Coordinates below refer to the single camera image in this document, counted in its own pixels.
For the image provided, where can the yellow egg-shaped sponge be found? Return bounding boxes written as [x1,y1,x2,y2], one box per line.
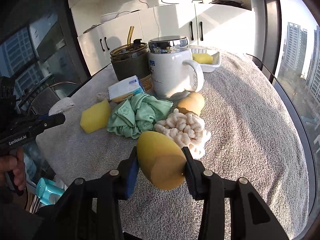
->
[137,131,186,190]

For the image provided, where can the white chenille fluffy cloth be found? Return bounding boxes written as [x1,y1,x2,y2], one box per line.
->
[154,108,212,159]

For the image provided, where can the yellow square sponge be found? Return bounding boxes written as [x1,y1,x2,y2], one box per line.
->
[80,99,111,134]

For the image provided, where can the tissue pack with cartoon print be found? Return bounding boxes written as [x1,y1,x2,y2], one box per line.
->
[108,75,145,102]

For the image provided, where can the person's left hand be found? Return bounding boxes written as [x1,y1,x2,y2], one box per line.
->
[0,147,26,191]

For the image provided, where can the green crumpled cloth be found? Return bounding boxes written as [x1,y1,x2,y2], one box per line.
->
[107,93,173,139]

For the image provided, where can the teal plastic object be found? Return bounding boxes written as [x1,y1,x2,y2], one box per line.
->
[36,178,65,205]

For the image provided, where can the grey towel table cover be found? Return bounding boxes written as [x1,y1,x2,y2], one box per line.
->
[36,54,309,239]

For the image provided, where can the tan egg-shaped sponge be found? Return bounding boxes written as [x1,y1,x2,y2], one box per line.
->
[177,92,205,116]

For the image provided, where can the white ceramic mug chrome lid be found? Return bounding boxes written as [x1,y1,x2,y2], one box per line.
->
[148,35,204,100]

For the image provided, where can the dark tumbler with amber straw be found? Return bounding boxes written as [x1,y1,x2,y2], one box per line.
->
[110,26,152,91]

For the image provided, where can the white plastic tray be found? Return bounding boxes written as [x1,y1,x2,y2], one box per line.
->
[190,46,221,73]

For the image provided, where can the yellow sponge in tray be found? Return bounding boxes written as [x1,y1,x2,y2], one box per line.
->
[193,53,214,64]

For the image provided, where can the metal frame chair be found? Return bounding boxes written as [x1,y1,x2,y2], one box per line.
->
[18,81,79,116]

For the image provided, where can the white cabinet with black handles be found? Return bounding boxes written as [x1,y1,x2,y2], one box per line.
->
[68,0,255,74]

